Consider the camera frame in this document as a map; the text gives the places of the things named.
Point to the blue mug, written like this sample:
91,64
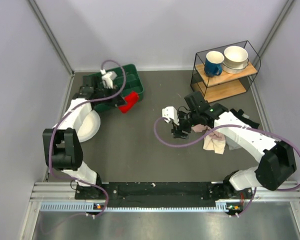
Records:
213,63

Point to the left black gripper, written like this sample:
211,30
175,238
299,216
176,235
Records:
117,100

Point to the black wire wooden shelf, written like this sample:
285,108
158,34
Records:
225,85

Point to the white paper plate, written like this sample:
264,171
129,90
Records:
90,126

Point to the aluminium frame rail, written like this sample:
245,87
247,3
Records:
66,197

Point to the green compartment tray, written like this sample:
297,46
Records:
133,83

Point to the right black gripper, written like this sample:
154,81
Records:
175,130

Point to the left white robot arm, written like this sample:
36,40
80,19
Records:
62,146

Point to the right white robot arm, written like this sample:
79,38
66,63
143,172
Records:
276,160

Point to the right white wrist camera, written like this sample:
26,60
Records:
170,115

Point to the red underwear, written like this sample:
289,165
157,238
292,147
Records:
131,99

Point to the grey garment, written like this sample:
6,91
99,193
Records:
232,144

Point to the white plate under bowl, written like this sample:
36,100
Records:
236,70

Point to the black garment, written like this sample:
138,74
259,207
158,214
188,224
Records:
240,114

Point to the pink beige garment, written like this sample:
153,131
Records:
214,141

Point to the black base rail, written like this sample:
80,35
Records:
171,194

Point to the cream bowl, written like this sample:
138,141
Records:
235,57

